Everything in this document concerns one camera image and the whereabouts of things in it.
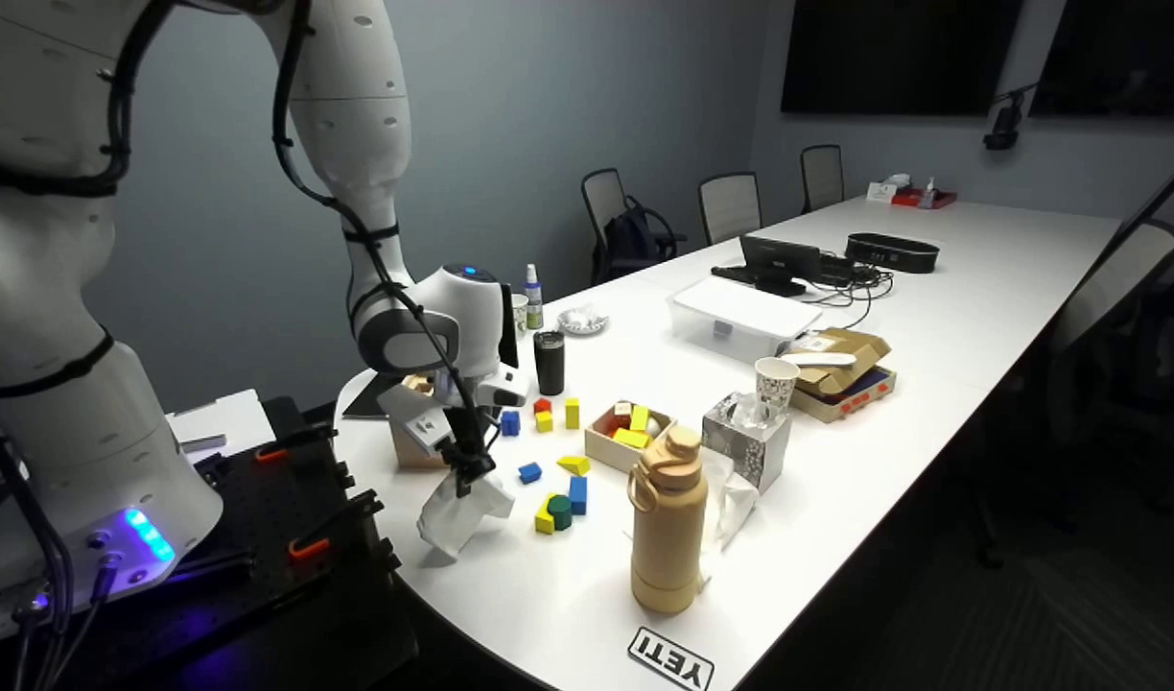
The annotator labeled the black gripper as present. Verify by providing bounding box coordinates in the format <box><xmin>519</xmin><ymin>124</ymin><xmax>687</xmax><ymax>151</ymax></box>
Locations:
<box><xmin>434</xmin><ymin>404</ymin><xmax>503</xmax><ymax>502</ymax></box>

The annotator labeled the white napkin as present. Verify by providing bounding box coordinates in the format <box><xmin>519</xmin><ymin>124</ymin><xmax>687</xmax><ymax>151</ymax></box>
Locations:
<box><xmin>413</xmin><ymin>473</ymin><xmax>519</xmax><ymax>564</ymax></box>

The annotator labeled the black laptop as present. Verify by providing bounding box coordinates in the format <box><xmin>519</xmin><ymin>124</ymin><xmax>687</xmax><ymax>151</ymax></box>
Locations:
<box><xmin>342</xmin><ymin>280</ymin><xmax>527</xmax><ymax>422</ymax></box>

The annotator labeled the wooden tray of blocks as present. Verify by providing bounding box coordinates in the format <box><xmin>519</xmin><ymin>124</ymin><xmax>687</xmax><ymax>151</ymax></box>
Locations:
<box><xmin>583</xmin><ymin>394</ymin><xmax>679</xmax><ymax>477</ymax></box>

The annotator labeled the small spray bottle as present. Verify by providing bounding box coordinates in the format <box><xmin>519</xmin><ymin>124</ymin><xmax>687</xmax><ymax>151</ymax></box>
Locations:
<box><xmin>523</xmin><ymin>260</ymin><xmax>549</xmax><ymax>335</ymax></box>

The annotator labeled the tan insulated bottle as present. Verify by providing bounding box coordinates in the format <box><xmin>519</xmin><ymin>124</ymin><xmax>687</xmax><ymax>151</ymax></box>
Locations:
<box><xmin>627</xmin><ymin>422</ymin><xmax>714</xmax><ymax>621</ymax></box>

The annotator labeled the white board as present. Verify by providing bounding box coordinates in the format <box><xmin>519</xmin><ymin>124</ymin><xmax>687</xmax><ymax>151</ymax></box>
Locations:
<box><xmin>164</xmin><ymin>383</ymin><xmax>279</xmax><ymax>464</ymax></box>

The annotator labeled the YETI sticker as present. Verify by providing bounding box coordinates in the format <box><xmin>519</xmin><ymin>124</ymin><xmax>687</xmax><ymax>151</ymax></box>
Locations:
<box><xmin>627</xmin><ymin>626</ymin><xmax>723</xmax><ymax>691</ymax></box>

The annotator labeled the grey tissue box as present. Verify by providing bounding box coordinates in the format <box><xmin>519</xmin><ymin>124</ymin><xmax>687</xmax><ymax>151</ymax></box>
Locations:
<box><xmin>697</xmin><ymin>393</ymin><xmax>796</xmax><ymax>495</ymax></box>

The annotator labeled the black backpack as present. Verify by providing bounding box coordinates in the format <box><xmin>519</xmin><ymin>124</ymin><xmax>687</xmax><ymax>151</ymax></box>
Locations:
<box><xmin>601</xmin><ymin>205</ymin><xmax>682</xmax><ymax>275</ymax></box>

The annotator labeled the grey office chair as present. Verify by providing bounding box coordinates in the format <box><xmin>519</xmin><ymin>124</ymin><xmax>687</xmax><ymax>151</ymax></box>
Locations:
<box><xmin>697</xmin><ymin>169</ymin><xmax>766</xmax><ymax>244</ymax></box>
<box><xmin>797</xmin><ymin>141</ymin><xmax>853</xmax><ymax>215</ymax></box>
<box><xmin>579</xmin><ymin>166</ymin><xmax>682</xmax><ymax>284</ymax></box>
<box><xmin>1044</xmin><ymin>220</ymin><xmax>1174</xmax><ymax>388</ymax></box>

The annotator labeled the clear plastic storage bin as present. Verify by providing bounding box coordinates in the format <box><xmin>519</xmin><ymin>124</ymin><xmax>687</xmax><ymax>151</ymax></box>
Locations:
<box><xmin>669</xmin><ymin>273</ymin><xmax>830</xmax><ymax>362</ymax></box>

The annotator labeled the white paper cup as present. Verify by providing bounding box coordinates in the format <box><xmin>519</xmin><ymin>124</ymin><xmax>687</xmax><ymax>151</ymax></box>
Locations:
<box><xmin>752</xmin><ymin>352</ymin><xmax>806</xmax><ymax>426</ymax></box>

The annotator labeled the black device on stand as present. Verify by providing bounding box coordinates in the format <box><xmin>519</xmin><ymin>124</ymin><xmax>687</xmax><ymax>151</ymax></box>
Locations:
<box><xmin>711</xmin><ymin>233</ymin><xmax>885</xmax><ymax>298</ymax></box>

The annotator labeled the flat colourful box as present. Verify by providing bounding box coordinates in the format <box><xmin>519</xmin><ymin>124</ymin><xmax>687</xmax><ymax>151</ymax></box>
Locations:
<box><xmin>789</xmin><ymin>366</ymin><xmax>902</xmax><ymax>426</ymax></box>

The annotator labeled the black oval pouch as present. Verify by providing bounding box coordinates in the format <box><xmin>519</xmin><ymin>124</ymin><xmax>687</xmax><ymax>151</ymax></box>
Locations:
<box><xmin>845</xmin><ymin>229</ymin><xmax>943</xmax><ymax>275</ymax></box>

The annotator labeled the red flat item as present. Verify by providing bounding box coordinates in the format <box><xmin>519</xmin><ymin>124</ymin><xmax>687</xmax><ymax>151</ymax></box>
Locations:
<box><xmin>889</xmin><ymin>183</ymin><xmax>964</xmax><ymax>215</ymax></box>

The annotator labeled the white cable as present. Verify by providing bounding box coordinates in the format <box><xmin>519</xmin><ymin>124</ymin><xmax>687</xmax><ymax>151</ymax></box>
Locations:
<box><xmin>810</xmin><ymin>270</ymin><xmax>897</xmax><ymax>337</ymax></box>

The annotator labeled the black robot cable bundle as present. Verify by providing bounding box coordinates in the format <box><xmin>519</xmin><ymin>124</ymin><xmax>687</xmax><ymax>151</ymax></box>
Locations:
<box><xmin>0</xmin><ymin>394</ymin><xmax>118</xmax><ymax>691</ymax></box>

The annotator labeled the black wall television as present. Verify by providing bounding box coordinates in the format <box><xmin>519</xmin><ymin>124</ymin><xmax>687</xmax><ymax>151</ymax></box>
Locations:
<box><xmin>779</xmin><ymin>0</ymin><xmax>1174</xmax><ymax>124</ymax></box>

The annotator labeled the black camera on pole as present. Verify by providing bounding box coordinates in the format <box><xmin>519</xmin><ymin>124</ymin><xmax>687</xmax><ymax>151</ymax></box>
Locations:
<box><xmin>981</xmin><ymin>0</ymin><xmax>1073</xmax><ymax>152</ymax></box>

